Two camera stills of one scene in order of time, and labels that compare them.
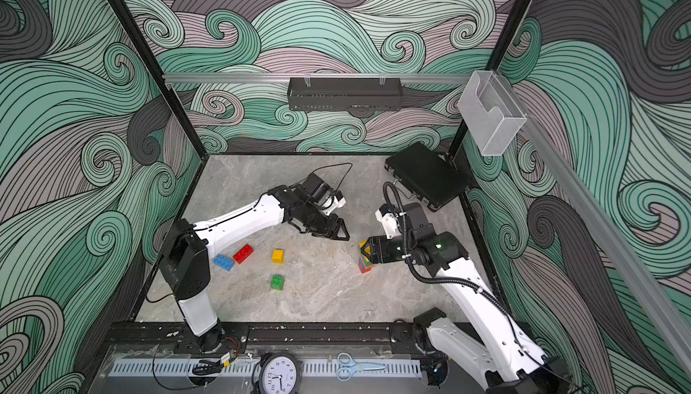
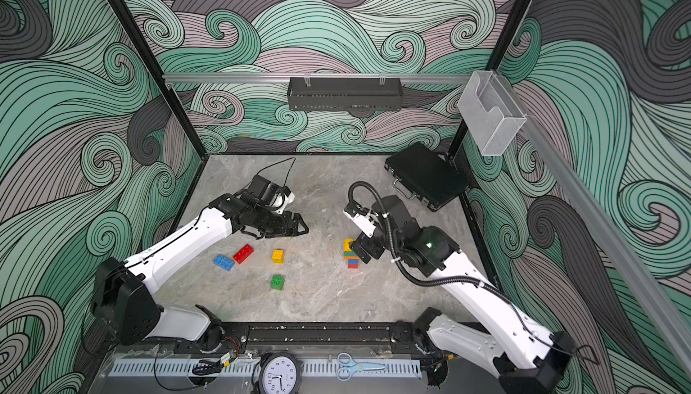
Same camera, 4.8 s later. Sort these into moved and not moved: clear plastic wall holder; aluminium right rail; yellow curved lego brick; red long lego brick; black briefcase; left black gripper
Moved: left black gripper; yellow curved lego brick
Not moved: aluminium right rail; red long lego brick; clear plastic wall holder; black briefcase
